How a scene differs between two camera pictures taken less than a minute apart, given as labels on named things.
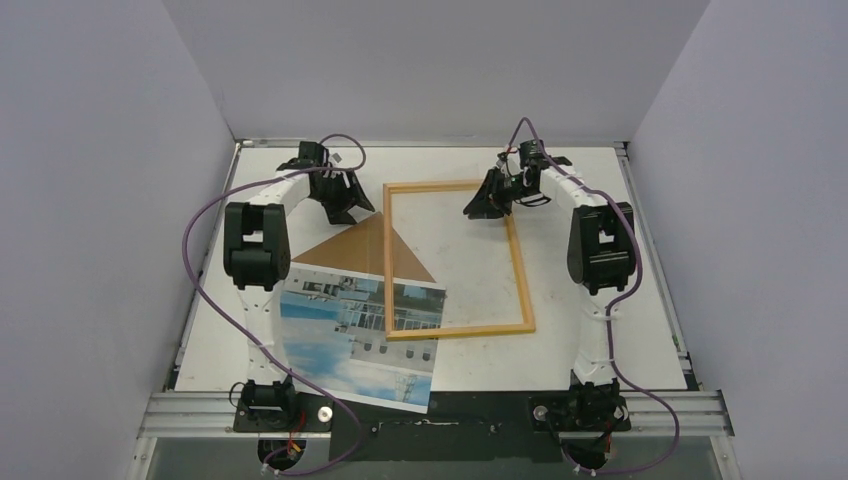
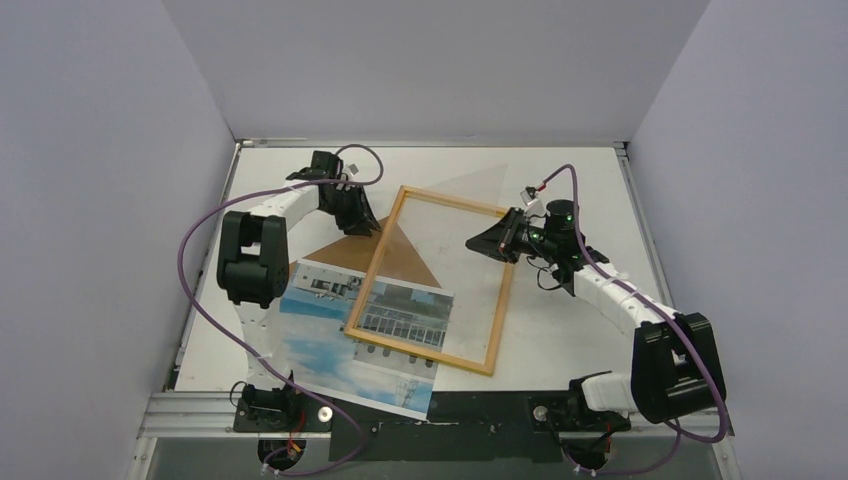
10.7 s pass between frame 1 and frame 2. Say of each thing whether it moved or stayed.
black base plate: stayed
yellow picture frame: moved
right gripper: moved
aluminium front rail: stayed
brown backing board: stayed
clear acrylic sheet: moved
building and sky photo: stayed
